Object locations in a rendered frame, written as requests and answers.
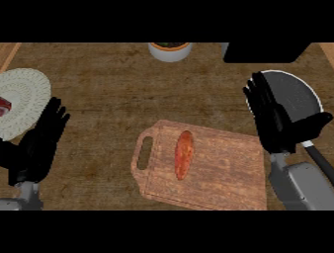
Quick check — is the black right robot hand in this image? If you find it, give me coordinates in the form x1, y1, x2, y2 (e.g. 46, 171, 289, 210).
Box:
243, 71, 334, 155

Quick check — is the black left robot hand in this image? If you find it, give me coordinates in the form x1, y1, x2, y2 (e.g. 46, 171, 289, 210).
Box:
0, 96, 73, 188

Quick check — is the dark grey frying pan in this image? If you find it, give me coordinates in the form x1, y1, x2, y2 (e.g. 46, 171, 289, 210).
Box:
247, 69, 334, 210

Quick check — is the wooden cutting board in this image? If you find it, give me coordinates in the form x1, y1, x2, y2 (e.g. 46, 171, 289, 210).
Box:
130, 119, 269, 211

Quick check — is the round white woven placemat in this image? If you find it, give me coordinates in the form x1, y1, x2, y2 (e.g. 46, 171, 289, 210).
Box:
0, 67, 55, 142

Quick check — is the black appliance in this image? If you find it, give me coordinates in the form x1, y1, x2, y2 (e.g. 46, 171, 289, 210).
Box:
222, 42, 314, 64

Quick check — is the white plant pot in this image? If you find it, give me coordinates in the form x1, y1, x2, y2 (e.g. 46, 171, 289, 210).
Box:
148, 42, 194, 63

